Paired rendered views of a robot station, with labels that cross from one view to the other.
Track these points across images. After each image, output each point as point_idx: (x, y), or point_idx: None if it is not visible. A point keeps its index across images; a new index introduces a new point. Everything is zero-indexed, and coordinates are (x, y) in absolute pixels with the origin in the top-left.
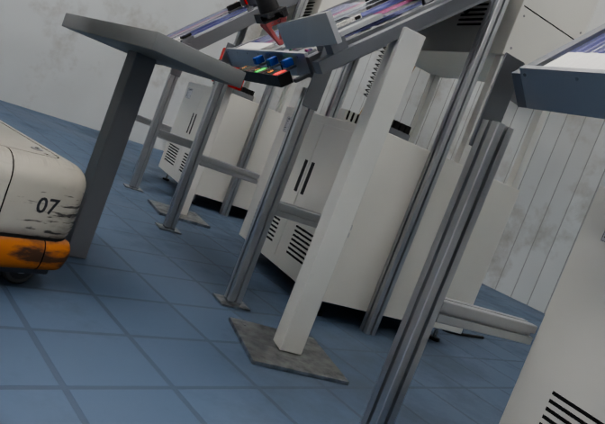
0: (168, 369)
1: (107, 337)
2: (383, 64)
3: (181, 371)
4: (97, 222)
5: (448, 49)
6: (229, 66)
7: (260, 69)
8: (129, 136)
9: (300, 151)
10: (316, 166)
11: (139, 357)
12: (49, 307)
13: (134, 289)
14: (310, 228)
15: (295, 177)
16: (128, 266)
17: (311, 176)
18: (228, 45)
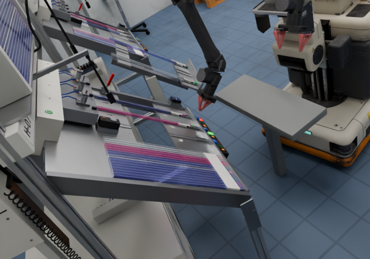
0: (224, 133)
1: (241, 134)
2: (160, 87)
3: (221, 134)
4: (272, 162)
5: (42, 156)
6: (221, 90)
7: (210, 133)
8: (265, 134)
9: (175, 225)
10: (167, 205)
11: (232, 132)
12: (260, 134)
13: (249, 166)
14: (173, 213)
15: (179, 230)
16: (260, 184)
17: (170, 210)
18: (251, 200)
